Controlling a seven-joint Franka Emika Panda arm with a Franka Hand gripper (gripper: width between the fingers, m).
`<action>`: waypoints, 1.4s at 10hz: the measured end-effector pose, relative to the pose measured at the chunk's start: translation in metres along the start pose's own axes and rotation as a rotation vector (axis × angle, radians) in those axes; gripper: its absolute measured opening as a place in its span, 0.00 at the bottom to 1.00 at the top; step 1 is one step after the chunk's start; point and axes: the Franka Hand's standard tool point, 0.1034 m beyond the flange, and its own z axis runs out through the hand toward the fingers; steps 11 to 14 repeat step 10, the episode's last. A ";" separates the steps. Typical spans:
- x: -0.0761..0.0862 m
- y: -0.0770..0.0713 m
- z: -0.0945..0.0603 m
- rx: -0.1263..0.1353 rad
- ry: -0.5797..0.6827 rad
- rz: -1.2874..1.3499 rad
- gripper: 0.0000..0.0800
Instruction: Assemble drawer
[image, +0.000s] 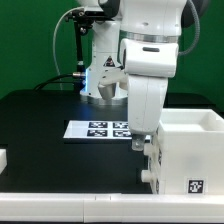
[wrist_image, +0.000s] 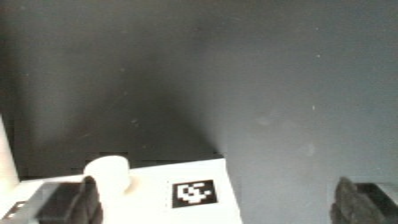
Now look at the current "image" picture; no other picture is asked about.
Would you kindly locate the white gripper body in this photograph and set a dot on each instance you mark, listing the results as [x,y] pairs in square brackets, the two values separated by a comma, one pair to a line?
[146,96]

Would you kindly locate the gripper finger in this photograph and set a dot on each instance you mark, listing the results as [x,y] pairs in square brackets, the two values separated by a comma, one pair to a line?
[138,142]

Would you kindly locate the white drawer cabinet box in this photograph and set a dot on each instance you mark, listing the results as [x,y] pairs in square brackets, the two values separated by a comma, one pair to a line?
[190,152]

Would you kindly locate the white drawer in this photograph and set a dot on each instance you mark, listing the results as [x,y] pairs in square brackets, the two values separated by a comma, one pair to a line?
[150,178]
[154,154]

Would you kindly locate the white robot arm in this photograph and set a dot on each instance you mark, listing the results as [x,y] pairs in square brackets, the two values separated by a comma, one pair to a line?
[135,52]

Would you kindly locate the white flat tag board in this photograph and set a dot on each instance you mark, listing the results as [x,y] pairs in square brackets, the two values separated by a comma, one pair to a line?
[99,130]

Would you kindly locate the white block left edge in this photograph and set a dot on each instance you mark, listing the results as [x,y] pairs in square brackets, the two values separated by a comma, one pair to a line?
[3,160]

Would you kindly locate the black camera on stand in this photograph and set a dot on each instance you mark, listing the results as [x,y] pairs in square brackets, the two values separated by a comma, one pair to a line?
[83,20]

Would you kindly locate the white front rail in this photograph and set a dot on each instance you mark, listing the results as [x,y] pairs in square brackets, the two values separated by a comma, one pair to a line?
[121,208]

